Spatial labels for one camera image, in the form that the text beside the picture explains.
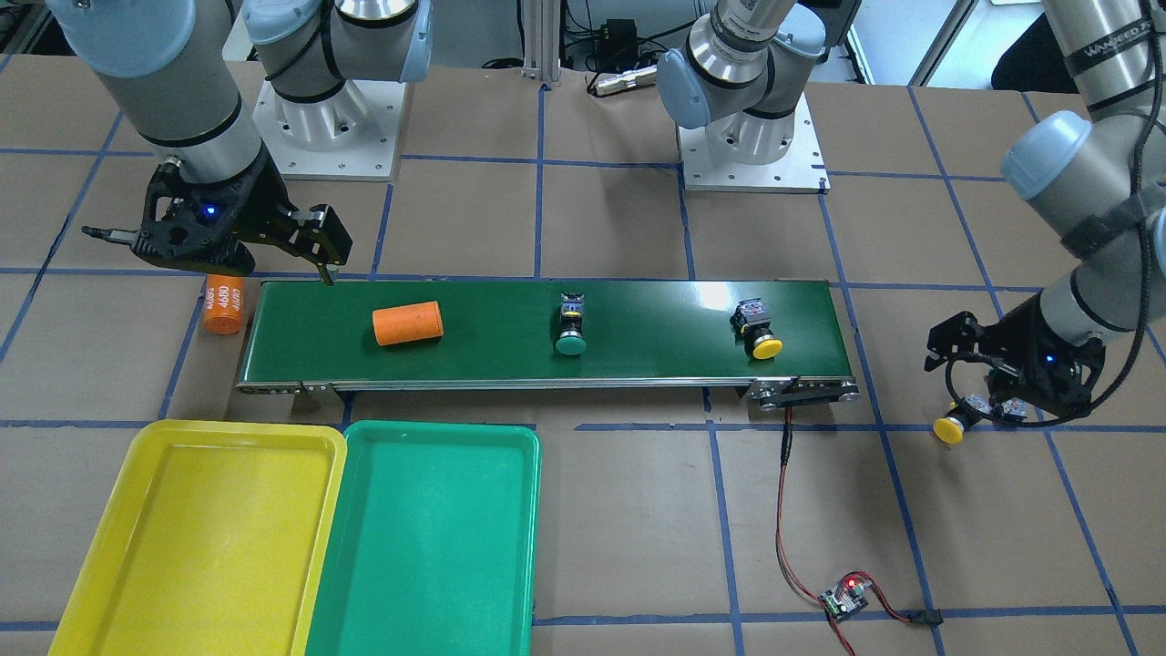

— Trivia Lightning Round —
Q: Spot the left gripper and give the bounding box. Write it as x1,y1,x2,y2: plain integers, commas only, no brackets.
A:
925,296,1105,421

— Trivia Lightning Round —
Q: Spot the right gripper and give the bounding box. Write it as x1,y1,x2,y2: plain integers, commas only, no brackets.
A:
82,150,353,287

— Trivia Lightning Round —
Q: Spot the green push button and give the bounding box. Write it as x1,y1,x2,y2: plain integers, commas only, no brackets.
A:
554,292,586,357
990,398,1030,424

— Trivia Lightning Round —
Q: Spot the orange cylinder with 4680 print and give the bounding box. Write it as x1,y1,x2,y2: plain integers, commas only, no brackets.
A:
201,274,244,336

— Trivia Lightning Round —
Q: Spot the yellow push button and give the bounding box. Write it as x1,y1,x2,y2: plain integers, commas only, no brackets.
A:
731,298,784,361
930,395,992,446

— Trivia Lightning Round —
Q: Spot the plain orange cylinder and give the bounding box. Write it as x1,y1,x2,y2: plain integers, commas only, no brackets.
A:
371,302,445,347

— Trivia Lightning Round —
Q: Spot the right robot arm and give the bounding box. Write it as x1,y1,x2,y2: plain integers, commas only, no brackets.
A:
47,1,433,285

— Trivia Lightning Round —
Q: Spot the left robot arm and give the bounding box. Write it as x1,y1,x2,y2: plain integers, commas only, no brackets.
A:
658,1,1163,426

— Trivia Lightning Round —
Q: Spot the green conveyor belt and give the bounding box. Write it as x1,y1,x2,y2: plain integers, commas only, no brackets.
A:
236,278,859,410

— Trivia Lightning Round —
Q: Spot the yellow plastic tray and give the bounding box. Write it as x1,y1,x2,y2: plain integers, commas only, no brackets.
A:
50,419,347,655

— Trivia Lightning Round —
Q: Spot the small motor controller board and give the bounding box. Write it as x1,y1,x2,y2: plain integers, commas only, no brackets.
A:
817,579,869,622

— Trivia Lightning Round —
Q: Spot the green plastic tray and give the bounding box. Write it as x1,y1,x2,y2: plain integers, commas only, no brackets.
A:
305,419,542,655

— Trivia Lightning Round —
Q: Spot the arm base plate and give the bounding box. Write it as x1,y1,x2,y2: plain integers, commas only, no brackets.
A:
253,80,410,183
676,96,833,193

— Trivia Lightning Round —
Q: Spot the red black controller wire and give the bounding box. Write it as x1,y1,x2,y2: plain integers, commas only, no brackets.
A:
774,407,944,656

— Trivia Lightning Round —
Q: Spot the aluminium frame post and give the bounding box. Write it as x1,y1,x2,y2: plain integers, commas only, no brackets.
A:
517,1,566,90

